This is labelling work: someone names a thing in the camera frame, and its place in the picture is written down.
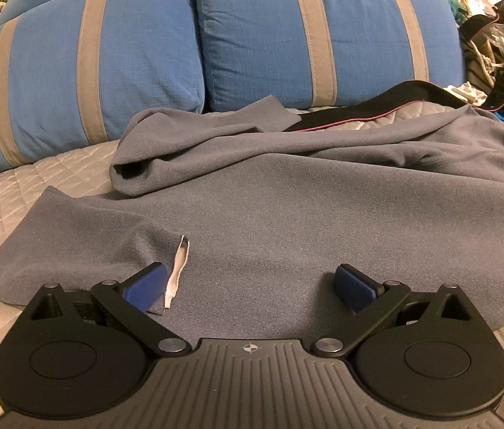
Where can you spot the grey quilted bedspread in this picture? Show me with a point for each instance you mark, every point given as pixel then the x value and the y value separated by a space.
pixel 19 196

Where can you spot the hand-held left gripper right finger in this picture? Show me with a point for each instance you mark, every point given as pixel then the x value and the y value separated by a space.
pixel 354 288

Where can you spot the white crumpled cloth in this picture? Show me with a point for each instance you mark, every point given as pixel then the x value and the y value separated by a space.
pixel 471 93

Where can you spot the blue grey-striped pillow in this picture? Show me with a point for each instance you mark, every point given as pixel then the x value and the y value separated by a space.
pixel 46 80
pixel 256 40

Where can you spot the grey fleece garment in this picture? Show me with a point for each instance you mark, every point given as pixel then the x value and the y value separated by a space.
pixel 278 214

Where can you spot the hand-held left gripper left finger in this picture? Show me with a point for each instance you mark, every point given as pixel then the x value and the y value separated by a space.
pixel 144 288

